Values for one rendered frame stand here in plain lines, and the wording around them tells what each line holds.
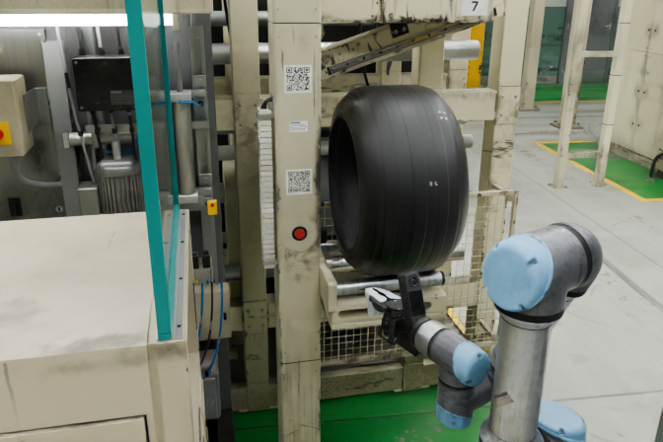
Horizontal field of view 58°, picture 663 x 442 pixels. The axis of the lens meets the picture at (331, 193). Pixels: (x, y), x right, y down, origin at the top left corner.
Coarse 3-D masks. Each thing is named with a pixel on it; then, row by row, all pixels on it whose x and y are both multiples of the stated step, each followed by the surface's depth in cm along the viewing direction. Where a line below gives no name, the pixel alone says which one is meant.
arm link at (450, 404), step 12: (444, 384) 121; (480, 384) 125; (444, 396) 122; (456, 396) 121; (468, 396) 121; (480, 396) 124; (444, 408) 123; (456, 408) 122; (468, 408) 122; (444, 420) 124; (456, 420) 123; (468, 420) 124
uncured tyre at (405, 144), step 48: (384, 96) 169; (432, 96) 171; (336, 144) 199; (384, 144) 159; (432, 144) 161; (336, 192) 204; (384, 192) 157; (432, 192) 159; (384, 240) 162; (432, 240) 165
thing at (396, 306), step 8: (392, 304) 135; (400, 304) 136; (384, 312) 136; (392, 312) 132; (400, 312) 133; (384, 320) 137; (392, 320) 133; (400, 320) 133; (424, 320) 128; (384, 328) 137; (392, 328) 133; (400, 328) 134; (408, 328) 131; (416, 328) 127; (392, 336) 133; (400, 336) 134; (408, 336) 132; (392, 344) 134; (400, 344) 134; (408, 344) 131; (416, 352) 130
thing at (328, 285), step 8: (328, 264) 183; (320, 272) 182; (328, 272) 178; (320, 280) 183; (328, 280) 173; (320, 288) 184; (328, 288) 172; (336, 288) 173; (328, 296) 173; (336, 296) 174; (328, 304) 174; (336, 304) 176; (328, 312) 175
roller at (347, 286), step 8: (424, 272) 184; (432, 272) 184; (440, 272) 184; (336, 280) 179; (344, 280) 179; (352, 280) 179; (360, 280) 179; (368, 280) 179; (376, 280) 180; (384, 280) 180; (392, 280) 181; (424, 280) 182; (432, 280) 183; (440, 280) 183; (344, 288) 177; (352, 288) 178; (360, 288) 178; (384, 288) 180; (392, 288) 181
